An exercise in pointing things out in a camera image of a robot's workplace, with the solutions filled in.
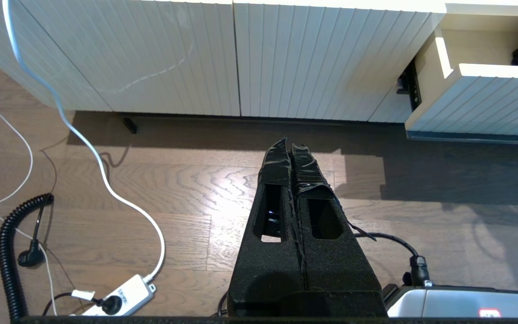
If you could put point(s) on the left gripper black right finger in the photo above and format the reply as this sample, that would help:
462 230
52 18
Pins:
344 274

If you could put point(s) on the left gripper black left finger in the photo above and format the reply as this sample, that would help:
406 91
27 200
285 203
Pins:
263 270

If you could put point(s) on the white cabinet drawer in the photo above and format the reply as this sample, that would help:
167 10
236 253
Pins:
488 103

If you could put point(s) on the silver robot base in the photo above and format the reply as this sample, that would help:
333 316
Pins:
466 301

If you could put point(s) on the black rectangular block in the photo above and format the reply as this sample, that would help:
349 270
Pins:
129 125

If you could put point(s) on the white tv cabinet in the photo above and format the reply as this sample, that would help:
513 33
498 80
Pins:
173 54

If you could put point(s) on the white power strip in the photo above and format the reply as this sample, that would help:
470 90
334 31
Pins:
128 294

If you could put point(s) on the black drawer slide rail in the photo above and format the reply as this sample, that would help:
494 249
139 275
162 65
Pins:
412 85

